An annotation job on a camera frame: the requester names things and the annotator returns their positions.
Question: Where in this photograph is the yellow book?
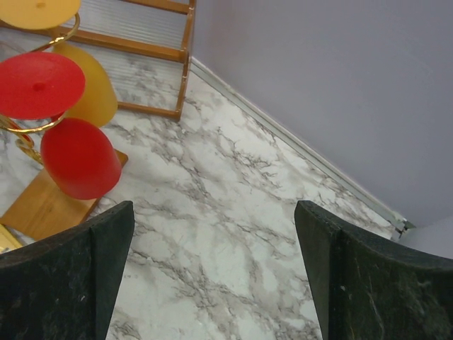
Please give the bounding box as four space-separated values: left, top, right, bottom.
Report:
0 225 23 254

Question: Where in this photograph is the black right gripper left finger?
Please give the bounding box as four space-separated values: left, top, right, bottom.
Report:
1 201 134 339

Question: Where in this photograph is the yellow wine glass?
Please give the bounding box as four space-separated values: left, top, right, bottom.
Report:
1 1 118 127

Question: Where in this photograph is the wooden rack base board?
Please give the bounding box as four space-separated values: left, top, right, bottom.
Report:
0 150 130 242

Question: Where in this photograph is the gold wire wine glass rack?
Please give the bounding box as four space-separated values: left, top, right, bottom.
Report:
1 12 81 165

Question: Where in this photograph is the wooden shelf rack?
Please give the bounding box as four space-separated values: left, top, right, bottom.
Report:
1 1 196 120

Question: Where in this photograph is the red wine glass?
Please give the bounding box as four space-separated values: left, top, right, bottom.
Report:
1 52 122 200

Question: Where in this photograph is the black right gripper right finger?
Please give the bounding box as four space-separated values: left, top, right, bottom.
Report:
294 200 452 339

